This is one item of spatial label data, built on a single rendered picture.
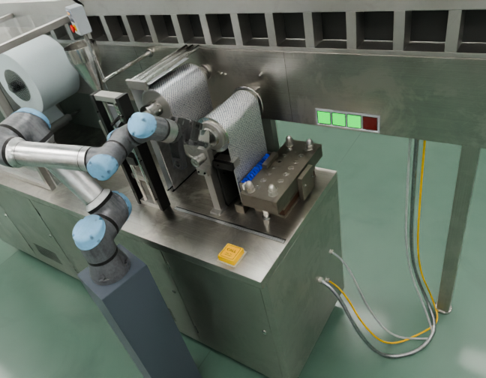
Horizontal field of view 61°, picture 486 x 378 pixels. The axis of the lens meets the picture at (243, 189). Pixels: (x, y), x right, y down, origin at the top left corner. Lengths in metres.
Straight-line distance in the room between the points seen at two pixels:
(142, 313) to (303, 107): 1.03
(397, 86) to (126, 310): 1.26
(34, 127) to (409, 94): 1.25
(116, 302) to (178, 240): 0.32
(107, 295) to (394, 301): 1.55
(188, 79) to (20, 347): 1.98
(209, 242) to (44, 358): 1.52
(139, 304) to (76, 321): 1.22
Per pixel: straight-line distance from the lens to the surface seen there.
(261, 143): 1.73
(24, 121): 1.55
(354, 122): 1.62
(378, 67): 1.50
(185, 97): 1.68
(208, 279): 1.71
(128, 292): 1.66
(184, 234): 1.69
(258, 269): 1.47
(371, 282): 2.56
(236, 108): 1.59
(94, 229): 1.52
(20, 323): 3.12
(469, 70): 1.45
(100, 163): 1.23
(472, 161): 1.80
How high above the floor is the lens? 2.00
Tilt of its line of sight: 37 degrees down
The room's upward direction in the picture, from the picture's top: 14 degrees counter-clockwise
